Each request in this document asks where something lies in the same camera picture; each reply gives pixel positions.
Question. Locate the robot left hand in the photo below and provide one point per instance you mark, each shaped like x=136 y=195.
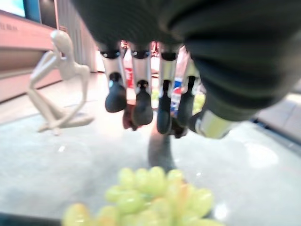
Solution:
x=211 y=47

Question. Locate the green grape bunch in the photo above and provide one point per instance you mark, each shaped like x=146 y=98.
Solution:
x=150 y=200

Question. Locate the dark red fruit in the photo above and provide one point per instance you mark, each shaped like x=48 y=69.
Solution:
x=128 y=118

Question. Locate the white seated figure sculpture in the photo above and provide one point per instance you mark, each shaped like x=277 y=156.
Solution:
x=64 y=77

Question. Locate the pink wooden counter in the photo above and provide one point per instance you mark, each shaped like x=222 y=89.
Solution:
x=21 y=54

